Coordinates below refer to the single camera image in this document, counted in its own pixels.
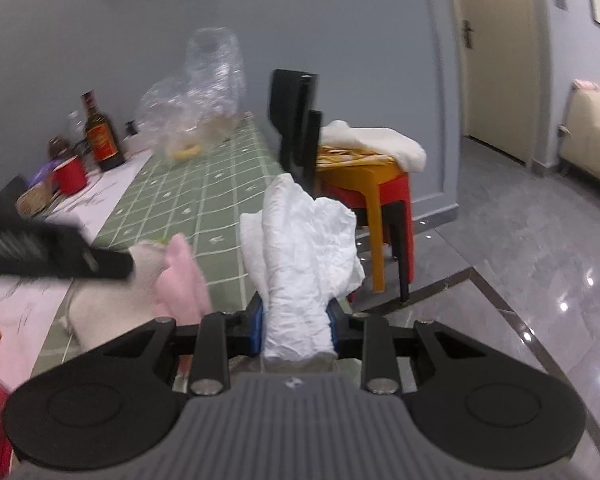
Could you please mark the beige sofa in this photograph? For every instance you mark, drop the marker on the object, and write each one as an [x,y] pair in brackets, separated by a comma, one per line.
[590,135]

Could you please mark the white printed table runner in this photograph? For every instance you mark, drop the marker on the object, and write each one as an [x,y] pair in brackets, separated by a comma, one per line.
[95,200]

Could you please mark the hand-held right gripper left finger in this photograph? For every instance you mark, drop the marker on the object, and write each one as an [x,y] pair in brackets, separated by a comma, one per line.
[256,332]

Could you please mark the red mug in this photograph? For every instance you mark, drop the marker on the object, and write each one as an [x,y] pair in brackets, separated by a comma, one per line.
[70,177]

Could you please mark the clear water bottle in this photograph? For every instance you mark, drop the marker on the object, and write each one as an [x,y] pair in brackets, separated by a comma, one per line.
[76,130]

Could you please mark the wall light switch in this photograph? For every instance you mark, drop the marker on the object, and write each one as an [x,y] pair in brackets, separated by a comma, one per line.
[560,2]

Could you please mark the brown liquor bottle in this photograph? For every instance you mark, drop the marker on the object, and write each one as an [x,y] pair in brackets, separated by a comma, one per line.
[102,140]

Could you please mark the white soft toy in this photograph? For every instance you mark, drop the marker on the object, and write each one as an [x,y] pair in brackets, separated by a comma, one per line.
[375,142]

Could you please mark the yellow plastic stool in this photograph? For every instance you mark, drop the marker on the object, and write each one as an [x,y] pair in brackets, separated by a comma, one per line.
[365,180]

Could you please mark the beige plush with pink bow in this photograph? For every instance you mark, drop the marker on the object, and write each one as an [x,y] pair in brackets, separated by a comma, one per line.
[180,280]

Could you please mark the green checked tablecloth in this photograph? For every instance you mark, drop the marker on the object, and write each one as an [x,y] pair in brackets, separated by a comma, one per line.
[195,190]

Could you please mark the white cloth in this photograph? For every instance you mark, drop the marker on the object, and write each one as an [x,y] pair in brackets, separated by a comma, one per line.
[295,260]

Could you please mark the purple pouch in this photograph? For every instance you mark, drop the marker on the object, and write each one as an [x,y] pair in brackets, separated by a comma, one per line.
[42,172]

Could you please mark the beige door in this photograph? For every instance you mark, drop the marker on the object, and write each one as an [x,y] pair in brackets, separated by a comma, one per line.
[500,60]

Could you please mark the dark small jar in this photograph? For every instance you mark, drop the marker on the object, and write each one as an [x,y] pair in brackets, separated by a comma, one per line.
[131,127]

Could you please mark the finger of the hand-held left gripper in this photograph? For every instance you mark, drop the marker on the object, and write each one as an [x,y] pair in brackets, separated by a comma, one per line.
[112,265]

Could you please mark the white container box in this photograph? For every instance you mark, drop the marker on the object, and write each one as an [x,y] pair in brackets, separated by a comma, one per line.
[137,143]

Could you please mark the pink item on sofa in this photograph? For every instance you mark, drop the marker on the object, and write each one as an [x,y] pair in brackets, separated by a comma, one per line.
[585,85]

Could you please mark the beige small radio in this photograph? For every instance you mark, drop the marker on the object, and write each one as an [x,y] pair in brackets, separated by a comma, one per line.
[32,201]

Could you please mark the brown bear figure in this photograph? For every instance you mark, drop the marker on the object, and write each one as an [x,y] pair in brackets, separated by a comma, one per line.
[59,147]

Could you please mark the black chair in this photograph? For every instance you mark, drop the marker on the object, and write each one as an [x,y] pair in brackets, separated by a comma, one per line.
[292,120]
[2,202]

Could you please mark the clear plastic bag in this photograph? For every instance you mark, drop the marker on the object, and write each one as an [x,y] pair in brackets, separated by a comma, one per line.
[200,90]

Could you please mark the red plastic stool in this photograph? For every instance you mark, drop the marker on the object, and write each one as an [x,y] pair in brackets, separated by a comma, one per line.
[397,200]

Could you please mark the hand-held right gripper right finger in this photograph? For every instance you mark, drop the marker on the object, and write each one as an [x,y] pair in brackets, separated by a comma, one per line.
[332,327]

